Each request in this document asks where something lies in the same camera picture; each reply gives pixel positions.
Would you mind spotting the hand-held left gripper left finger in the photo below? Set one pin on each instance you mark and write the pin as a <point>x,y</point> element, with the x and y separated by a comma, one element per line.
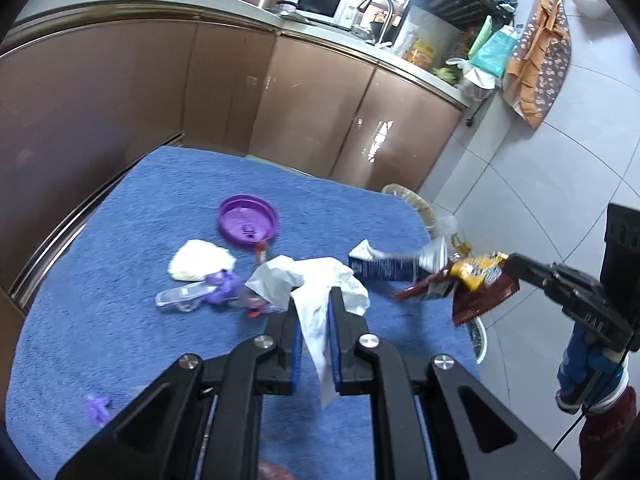
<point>295,355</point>

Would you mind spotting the beige bin with clear liner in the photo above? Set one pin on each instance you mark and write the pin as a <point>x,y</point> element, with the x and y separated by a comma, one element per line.
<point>410,200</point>

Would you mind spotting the blue white milk carton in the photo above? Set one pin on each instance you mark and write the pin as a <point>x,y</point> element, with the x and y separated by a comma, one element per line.
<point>380,267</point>

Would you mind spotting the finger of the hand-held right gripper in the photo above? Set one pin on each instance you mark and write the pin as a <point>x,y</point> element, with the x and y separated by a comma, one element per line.
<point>575,295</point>

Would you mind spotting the purple plastic wrapper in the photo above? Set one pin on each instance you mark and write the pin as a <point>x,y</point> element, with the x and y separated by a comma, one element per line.
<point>220,285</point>

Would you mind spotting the metal kitchen faucet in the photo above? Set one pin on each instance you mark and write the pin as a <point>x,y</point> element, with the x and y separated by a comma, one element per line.
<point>385,15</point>

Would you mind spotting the blue fleece blanket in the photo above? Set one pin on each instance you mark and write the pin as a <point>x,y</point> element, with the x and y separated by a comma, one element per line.
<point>125,235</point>

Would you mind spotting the white plastic bag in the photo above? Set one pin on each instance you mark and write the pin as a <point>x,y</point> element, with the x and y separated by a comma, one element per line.
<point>475,77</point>

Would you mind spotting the white paper tissue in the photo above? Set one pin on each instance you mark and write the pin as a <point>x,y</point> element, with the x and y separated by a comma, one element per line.
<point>312,285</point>

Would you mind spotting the black dish rack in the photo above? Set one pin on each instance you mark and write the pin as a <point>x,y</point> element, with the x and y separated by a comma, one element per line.
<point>460,0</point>

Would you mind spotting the person's dark red pants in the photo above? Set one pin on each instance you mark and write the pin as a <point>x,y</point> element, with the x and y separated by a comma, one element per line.
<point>607,440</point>

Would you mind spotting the white round trash bin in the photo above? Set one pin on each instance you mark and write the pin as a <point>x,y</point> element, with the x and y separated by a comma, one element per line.
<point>478,340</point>

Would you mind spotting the purple plastic lid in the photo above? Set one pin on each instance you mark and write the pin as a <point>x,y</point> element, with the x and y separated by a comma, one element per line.
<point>247,220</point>

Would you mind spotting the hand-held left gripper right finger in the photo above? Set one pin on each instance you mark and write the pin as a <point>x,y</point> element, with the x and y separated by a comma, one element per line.
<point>336,350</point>

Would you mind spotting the orange jar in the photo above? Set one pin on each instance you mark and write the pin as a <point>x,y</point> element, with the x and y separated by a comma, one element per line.
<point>420,52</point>

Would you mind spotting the teal paper bag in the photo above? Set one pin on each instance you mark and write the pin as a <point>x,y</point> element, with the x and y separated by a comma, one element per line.
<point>492,47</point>

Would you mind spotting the brown kitchen cabinets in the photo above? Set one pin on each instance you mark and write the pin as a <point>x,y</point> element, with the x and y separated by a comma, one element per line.
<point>150,85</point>

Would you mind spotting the white microwave oven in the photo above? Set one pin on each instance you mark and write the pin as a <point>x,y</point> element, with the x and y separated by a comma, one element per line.
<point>320,4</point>

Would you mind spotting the red yellow snack wrapper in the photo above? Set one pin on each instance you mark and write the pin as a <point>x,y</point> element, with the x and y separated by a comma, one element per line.
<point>475,280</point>

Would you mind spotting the small purple plastic piece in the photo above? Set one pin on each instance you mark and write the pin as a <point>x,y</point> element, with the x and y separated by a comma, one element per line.
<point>97,407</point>

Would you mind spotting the orange brown patterned apron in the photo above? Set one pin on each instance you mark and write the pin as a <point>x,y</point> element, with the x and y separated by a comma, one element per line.
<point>542,55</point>

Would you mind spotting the cooking oil bottle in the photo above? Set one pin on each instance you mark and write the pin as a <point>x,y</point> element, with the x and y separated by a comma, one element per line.
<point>462,249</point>

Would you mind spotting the person's right forearm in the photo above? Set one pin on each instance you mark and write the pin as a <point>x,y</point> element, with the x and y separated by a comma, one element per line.
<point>592,370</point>

